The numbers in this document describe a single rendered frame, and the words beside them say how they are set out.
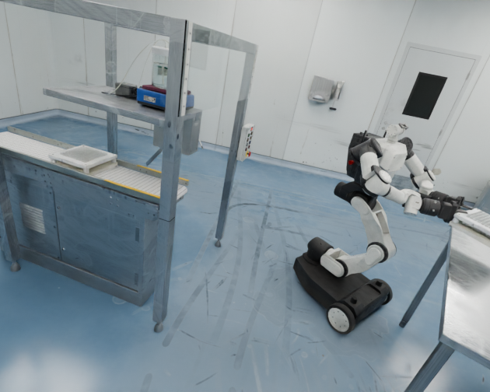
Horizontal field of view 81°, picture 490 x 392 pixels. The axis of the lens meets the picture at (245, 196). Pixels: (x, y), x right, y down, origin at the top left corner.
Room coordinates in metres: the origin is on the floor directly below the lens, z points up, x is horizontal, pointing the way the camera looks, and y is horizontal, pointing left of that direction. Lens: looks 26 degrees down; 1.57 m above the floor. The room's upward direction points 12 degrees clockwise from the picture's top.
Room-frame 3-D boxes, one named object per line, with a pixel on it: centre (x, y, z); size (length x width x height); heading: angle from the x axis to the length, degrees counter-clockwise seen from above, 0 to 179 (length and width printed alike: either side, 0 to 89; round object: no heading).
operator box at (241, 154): (2.19, 0.08, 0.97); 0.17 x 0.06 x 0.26; 168
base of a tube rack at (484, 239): (1.37, -1.25, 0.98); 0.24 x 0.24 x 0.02; 35
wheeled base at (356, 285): (1.84, -0.83, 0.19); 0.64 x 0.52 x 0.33; 43
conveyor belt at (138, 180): (1.52, 1.02, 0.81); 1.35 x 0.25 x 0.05; 78
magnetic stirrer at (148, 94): (1.44, 0.47, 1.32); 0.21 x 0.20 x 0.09; 168
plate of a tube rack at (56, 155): (1.50, 0.94, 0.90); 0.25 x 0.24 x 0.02; 168
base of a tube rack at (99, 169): (1.50, 0.94, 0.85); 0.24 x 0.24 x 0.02; 78
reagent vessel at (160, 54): (1.43, 0.47, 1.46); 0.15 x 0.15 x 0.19
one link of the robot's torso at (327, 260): (1.86, -0.81, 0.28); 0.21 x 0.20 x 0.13; 43
